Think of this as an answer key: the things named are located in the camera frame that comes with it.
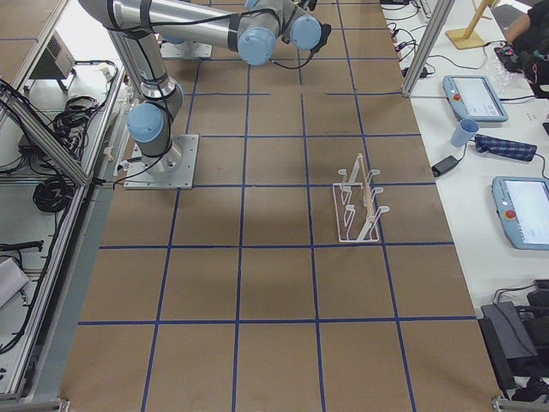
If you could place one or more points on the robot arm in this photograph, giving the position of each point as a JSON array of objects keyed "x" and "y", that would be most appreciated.
[{"x": 147, "y": 33}]

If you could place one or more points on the blue cup on desk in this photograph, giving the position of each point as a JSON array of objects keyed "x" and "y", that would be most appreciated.
[{"x": 464, "y": 131}]

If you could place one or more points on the black power adapter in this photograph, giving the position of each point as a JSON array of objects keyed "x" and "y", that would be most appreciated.
[{"x": 445, "y": 165}]

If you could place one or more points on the teach pendant far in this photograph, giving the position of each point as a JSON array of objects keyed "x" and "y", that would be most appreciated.
[{"x": 474, "y": 97}]

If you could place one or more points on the teach pendant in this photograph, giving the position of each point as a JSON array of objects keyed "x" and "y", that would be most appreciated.
[
  {"x": 474, "y": 97},
  {"x": 522, "y": 208}
]

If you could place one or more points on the teach pendant near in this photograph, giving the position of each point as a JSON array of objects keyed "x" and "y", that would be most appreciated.
[{"x": 522, "y": 208}]

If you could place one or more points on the wooden stand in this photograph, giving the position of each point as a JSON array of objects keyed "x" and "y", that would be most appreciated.
[{"x": 466, "y": 38}]

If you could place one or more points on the white wire cup rack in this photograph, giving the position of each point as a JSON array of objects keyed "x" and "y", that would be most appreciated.
[{"x": 357, "y": 215}]

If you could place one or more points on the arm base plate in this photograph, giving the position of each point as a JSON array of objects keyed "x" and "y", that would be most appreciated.
[
  {"x": 174, "y": 170},
  {"x": 187, "y": 50}
]

